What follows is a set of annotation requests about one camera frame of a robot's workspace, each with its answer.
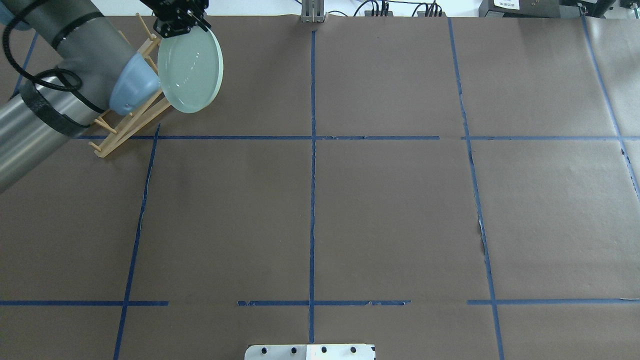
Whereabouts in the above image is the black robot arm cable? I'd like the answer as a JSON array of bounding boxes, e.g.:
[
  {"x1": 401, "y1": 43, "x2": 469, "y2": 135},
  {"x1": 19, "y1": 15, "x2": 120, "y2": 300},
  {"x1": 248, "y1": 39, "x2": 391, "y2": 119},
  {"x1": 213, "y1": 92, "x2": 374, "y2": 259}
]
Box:
[{"x1": 1, "y1": 0, "x2": 108, "y2": 113}]

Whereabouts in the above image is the pale green round plate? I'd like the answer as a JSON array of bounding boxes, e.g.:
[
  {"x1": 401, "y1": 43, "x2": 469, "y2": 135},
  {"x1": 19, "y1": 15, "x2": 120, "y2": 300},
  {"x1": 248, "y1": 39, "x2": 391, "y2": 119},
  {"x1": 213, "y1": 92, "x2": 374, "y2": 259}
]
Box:
[{"x1": 157, "y1": 26, "x2": 224, "y2": 114}]

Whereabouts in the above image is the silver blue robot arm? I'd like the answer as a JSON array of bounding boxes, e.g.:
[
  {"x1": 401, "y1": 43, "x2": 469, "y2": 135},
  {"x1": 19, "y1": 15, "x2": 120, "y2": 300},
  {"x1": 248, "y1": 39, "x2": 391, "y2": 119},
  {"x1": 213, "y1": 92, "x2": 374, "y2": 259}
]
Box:
[{"x1": 0, "y1": 0, "x2": 162, "y2": 191}]

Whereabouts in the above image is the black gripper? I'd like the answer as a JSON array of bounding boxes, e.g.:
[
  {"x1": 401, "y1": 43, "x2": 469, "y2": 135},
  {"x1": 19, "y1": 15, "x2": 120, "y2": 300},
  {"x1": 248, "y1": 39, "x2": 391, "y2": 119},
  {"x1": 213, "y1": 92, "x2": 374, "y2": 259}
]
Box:
[{"x1": 142, "y1": 0, "x2": 210, "y2": 39}]

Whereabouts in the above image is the wooden dish rack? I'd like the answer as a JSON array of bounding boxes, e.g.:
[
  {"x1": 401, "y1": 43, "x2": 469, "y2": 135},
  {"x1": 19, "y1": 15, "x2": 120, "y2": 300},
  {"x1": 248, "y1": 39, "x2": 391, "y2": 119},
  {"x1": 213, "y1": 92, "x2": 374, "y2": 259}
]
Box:
[{"x1": 88, "y1": 13, "x2": 170, "y2": 158}]

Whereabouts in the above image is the aluminium frame post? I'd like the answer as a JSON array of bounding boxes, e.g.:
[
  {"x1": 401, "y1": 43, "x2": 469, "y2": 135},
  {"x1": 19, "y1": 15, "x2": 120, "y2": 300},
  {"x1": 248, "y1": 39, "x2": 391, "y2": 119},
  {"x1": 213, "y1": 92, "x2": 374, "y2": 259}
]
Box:
[{"x1": 298, "y1": 0, "x2": 326, "y2": 23}]

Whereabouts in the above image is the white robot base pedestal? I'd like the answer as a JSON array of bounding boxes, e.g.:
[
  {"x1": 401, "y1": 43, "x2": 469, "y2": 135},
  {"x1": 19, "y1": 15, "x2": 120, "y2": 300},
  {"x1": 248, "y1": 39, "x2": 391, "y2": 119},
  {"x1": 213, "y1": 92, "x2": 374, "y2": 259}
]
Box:
[{"x1": 244, "y1": 343, "x2": 377, "y2": 360}]

